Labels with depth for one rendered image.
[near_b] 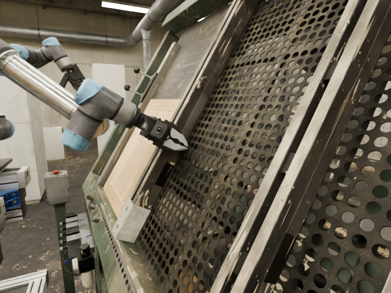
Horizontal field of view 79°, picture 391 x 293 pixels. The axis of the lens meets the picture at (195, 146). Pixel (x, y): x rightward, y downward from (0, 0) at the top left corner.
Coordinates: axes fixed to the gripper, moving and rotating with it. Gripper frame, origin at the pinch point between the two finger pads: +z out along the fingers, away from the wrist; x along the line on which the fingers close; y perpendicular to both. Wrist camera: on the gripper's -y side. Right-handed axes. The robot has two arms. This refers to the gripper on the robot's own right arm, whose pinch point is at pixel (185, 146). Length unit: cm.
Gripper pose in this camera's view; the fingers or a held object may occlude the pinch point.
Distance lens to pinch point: 78.6
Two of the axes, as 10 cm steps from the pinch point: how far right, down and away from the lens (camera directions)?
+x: -4.5, 8.9, -0.8
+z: 7.5, 4.3, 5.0
